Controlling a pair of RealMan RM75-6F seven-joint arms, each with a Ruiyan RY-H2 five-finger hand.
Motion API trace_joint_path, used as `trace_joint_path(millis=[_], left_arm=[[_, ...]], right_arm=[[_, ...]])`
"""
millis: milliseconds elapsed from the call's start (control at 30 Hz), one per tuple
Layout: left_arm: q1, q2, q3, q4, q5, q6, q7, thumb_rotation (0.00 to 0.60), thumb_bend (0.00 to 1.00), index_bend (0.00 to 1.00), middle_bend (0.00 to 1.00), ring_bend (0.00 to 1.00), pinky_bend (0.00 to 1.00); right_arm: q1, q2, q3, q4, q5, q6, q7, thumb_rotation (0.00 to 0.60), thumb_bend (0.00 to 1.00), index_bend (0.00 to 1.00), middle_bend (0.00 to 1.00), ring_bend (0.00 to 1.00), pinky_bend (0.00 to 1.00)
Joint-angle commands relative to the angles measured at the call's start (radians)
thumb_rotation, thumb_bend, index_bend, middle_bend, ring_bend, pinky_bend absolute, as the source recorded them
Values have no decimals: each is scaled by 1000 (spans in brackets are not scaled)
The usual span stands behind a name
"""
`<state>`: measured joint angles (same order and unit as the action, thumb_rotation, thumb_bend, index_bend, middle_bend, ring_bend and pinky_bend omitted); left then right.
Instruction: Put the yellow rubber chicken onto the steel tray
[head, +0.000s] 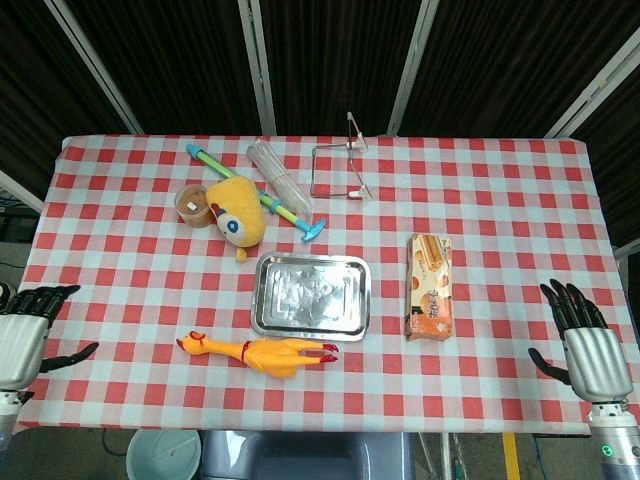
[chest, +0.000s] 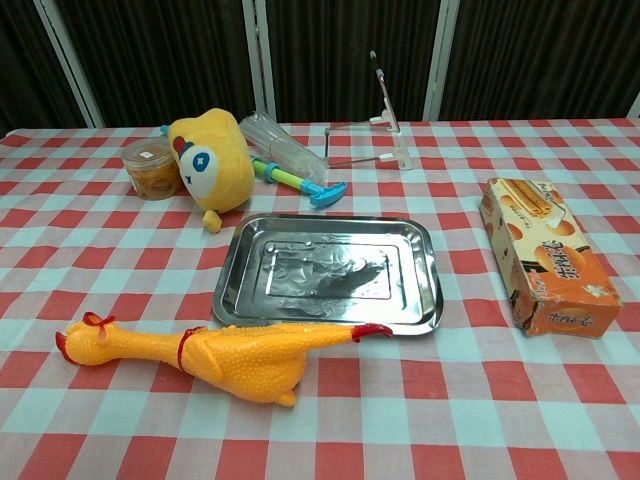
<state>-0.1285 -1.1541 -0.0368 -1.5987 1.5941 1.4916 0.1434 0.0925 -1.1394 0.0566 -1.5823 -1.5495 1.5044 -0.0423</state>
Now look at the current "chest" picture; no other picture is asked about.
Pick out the orange rubber chicken toy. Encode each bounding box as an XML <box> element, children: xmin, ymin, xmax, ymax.
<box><xmin>54</xmin><ymin>311</ymin><xmax>394</xmax><ymax>407</ymax></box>

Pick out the red white checkered tablecloth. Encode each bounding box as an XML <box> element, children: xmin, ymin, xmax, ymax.
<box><xmin>0</xmin><ymin>118</ymin><xmax>640</xmax><ymax>480</ymax></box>

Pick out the dark curtain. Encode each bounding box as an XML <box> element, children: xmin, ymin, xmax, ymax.
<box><xmin>0</xmin><ymin>0</ymin><xmax>640</xmax><ymax>137</ymax></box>

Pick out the orange snack box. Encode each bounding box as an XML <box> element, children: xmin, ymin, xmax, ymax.
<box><xmin>478</xmin><ymin>177</ymin><xmax>624</xmax><ymax>341</ymax></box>

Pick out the yellow plush toy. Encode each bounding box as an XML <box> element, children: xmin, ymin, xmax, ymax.
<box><xmin>166</xmin><ymin>107</ymin><xmax>257</xmax><ymax>235</ymax></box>

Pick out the rectangular metal tray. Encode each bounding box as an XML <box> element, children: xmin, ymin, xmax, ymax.
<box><xmin>211</xmin><ymin>212</ymin><xmax>445</xmax><ymax>337</ymax></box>

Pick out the clear wire book stand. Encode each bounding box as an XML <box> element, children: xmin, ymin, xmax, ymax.
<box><xmin>323</xmin><ymin>49</ymin><xmax>416</xmax><ymax>171</ymax></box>

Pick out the clear plastic tube pack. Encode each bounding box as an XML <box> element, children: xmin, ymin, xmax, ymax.
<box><xmin>238</xmin><ymin>111</ymin><xmax>330</xmax><ymax>185</ymax></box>

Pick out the green blue water squirter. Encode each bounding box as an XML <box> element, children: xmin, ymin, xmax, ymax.
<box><xmin>159</xmin><ymin>124</ymin><xmax>348</xmax><ymax>210</ymax></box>

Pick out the clear jar of rubber bands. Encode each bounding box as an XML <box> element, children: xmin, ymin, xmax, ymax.
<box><xmin>122</xmin><ymin>138</ymin><xmax>182</xmax><ymax>201</ymax></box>

